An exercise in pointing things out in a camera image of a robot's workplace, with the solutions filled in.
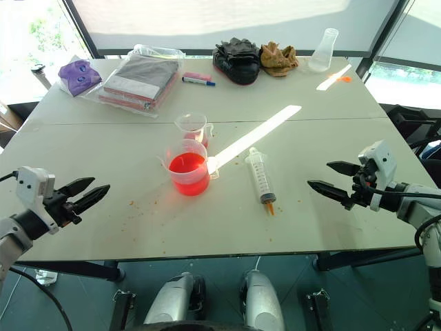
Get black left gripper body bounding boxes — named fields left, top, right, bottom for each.
left=42, top=190, right=83, bottom=228

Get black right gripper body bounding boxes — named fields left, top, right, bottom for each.
left=349, top=164, right=382, bottom=210

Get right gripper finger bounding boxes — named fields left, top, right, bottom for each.
left=326, top=160, right=361, bottom=178
left=307, top=179, right=354, bottom=208

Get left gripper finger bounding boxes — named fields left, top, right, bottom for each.
left=72, top=184, right=112, bottom=214
left=57, top=177, right=96, bottom=200

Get large clear plastic syringe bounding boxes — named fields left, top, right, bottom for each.
left=244, top=146, right=278, bottom=217

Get beaker with red liquid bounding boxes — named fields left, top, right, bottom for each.
left=156, top=138, right=220, bottom=197

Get small clear measuring cup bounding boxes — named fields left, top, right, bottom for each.
left=174, top=112, right=215, bottom=150

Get black table support bar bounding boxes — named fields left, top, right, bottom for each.
left=14, top=259, right=125, bottom=283
left=312, top=246, right=427, bottom=272

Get black chair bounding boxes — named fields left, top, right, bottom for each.
left=381, top=102, right=441, bottom=158

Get cardboard box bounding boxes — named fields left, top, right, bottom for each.
left=0, top=99, right=19, bottom=132

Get purple plastic pack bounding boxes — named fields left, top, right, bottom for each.
left=57, top=59, right=103, bottom=98

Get clear conical flask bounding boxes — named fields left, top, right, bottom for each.
left=307, top=28, right=340, bottom=73

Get books in clear plastic bag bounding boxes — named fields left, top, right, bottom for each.
left=82, top=43, right=186, bottom=119

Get brown crumpled cloth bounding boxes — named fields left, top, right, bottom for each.
left=258, top=41, right=300, bottom=79

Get silver left robot leg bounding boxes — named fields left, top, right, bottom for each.
left=142, top=272, right=207, bottom=325

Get silver robot leg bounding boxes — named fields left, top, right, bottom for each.
left=238, top=268, right=286, bottom=331
left=142, top=272, right=207, bottom=325

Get silver right robot leg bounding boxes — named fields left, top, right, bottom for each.
left=238, top=268, right=286, bottom=331

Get blue whiteboard marker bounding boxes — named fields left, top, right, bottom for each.
left=181, top=76, right=217, bottom=88

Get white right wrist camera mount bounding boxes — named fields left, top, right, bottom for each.
left=358, top=139, right=398, bottom=191

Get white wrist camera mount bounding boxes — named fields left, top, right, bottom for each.
left=358, top=139, right=398, bottom=191
left=15, top=166, right=60, bottom=236

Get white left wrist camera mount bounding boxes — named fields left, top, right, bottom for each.
left=15, top=166, right=60, bottom=236

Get thick black cable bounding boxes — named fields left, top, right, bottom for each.
left=0, top=266, right=74, bottom=331

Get black metal clamp bracket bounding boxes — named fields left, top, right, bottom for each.
left=304, top=288, right=334, bottom=331
left=109, top=289, right=136, bottom=331

